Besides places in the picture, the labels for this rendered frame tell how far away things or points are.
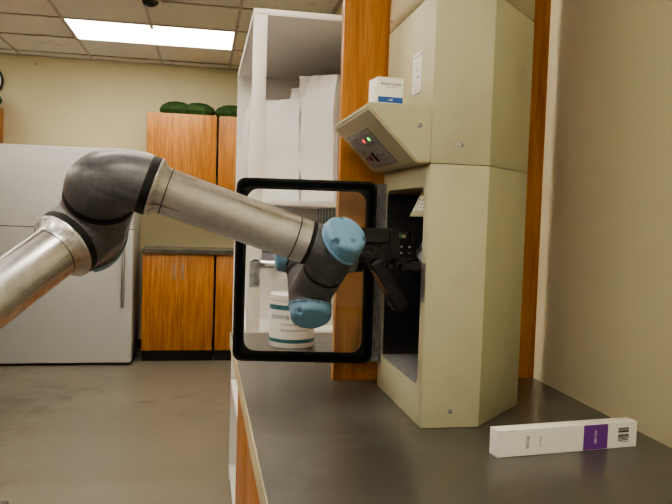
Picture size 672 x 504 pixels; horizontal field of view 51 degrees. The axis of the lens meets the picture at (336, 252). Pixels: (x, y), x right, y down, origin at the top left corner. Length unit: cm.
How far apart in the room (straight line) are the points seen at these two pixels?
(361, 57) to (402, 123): 42
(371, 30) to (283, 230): 66
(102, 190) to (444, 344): 63
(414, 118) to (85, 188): 55
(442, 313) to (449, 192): 21
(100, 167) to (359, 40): 73
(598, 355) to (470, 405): 37
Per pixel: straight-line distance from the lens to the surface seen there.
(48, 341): 629
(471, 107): 129
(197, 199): 113
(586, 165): 164
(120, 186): 113
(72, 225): 119
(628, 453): 130
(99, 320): 619
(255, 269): 152
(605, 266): 156
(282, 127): 261
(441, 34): 129
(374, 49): 164
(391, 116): 124
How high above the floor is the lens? 131
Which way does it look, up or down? 3 degrees down
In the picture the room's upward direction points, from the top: 2 degrees clockwise
